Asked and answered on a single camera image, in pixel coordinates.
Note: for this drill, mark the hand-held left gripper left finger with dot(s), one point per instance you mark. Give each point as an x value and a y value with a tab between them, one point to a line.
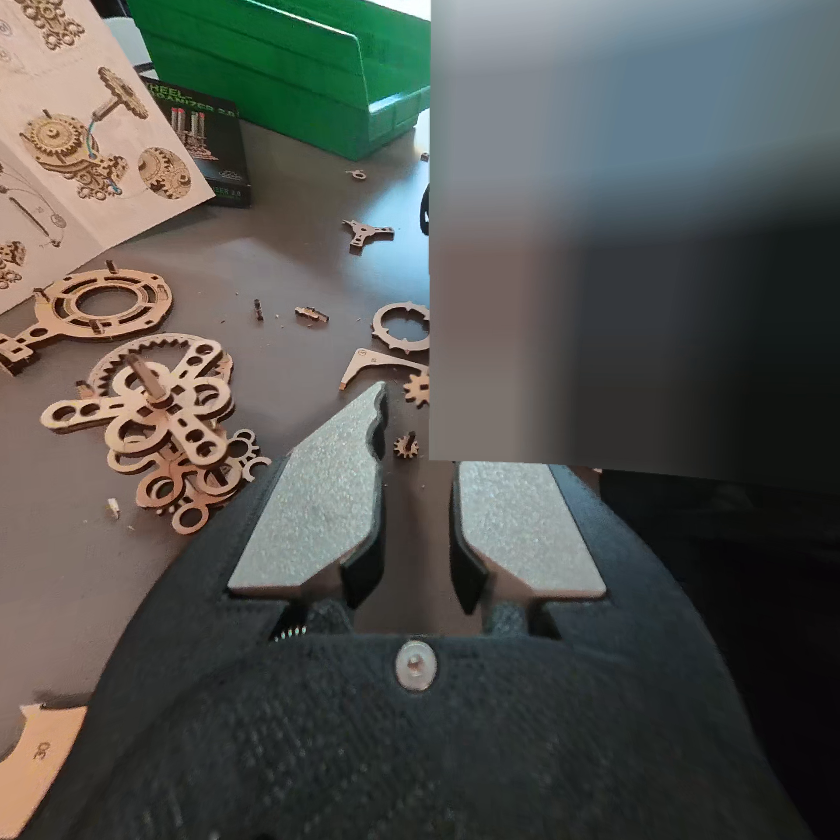
315	505

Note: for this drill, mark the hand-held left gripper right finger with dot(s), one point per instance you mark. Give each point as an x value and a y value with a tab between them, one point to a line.
525	525

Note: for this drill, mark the tiny wooden gear with axle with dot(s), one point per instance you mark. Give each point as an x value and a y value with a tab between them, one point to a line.
407	447

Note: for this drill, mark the small wooden gear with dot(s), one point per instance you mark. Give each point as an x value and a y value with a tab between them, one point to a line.
418	388

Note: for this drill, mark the wooden gear model assembly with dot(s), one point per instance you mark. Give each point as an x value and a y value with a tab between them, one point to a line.
164	426

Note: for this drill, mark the black model kit box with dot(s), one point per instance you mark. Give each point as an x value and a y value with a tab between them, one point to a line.
223	144

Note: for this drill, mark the small notched wooden part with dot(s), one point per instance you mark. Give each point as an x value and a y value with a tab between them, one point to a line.
311	314

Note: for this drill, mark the three-armed wooden part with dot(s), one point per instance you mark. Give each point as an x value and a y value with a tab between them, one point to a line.
366	233

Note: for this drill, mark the wooden sheet with wheel cutout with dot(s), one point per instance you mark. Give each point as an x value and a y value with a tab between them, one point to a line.
39	754

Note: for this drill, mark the paper assembly instruction sheet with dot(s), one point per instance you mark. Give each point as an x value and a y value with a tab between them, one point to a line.
72	170

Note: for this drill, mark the green plastic bin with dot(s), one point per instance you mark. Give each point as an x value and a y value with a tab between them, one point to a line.
282	59

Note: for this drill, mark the curved wooden bracket part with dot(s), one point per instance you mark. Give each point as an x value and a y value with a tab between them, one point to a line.
367	361

